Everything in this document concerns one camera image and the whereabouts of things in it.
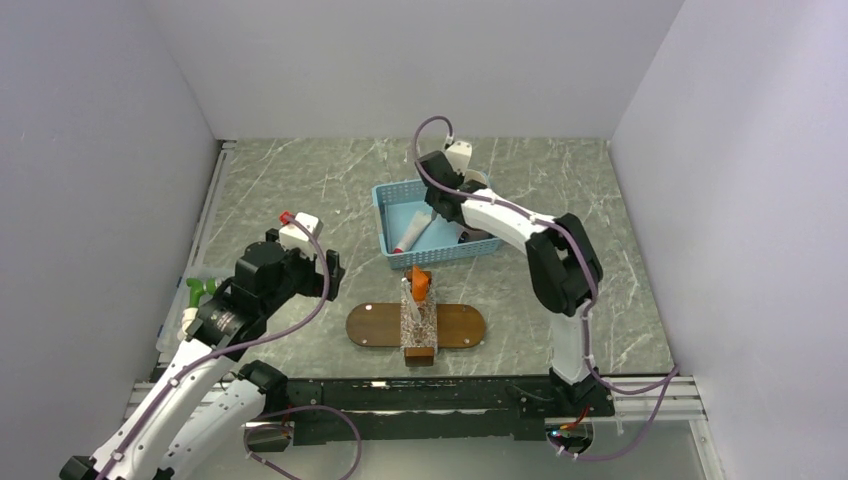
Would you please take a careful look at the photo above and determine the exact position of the orange toothpaste tube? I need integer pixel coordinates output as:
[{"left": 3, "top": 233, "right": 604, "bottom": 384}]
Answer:
[{"left": 405, "top": 265, "right": 431, "bottom": 302}]

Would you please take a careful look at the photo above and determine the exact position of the clear acrylic toothbrush holder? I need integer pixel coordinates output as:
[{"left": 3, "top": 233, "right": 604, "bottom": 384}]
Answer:
[{"left": 400, "top": 273, "right": 438, "bottom": 368}]

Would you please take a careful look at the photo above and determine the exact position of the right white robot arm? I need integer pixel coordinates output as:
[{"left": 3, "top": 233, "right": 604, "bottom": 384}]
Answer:
[{"left": 410, "top": 150, "right": 603, "bottom": 415}]

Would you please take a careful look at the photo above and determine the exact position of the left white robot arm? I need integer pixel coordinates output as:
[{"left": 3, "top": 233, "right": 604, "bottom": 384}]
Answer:
[{"left": 59, "top": 214, "right": 344, "bottom": 479}]

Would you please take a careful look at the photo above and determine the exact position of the white red toothpaste tube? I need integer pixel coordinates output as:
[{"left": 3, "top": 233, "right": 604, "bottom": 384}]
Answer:
[{"left": 392, "top": 211, "right": 433, "bottom": 254}]

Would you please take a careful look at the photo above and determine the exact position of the brown oval wooden tray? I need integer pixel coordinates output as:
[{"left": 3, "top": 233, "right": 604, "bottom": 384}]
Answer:
[{"left": 345, "top": 303, "right": 486, "bottom": 349}]

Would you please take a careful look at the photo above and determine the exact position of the purple mug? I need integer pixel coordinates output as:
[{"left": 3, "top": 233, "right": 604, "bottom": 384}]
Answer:
[{"left": 457, "top": 226, "right": 492, "bottom": 244}]

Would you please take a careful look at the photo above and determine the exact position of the yellow mug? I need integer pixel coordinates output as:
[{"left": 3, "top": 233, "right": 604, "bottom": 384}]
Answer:
[{"left": 464, "top": 169, "right": 490, "bottom": 189}]

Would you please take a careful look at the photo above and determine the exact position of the blue plastic basket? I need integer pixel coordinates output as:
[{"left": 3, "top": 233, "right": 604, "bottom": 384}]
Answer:
[{"left": 371, "top": 179, "right": 503, "bottom": 269}]

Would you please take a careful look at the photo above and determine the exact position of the green white object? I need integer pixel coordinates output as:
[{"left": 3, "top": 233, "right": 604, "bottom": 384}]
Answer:
[{"left": 181, "top": 277, "right": 222, "bottom": 329}]

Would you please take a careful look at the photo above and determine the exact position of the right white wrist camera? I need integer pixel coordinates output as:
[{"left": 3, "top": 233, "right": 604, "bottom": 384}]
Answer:
[{"left": 443, "top": 140, "right": 473, "bottom": 177}]

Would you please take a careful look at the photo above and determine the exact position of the black base frame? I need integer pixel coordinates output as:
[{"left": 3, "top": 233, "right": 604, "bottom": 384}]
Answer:
[{"left": 260, "top": 372, "right": 615, "bottom": 446}]

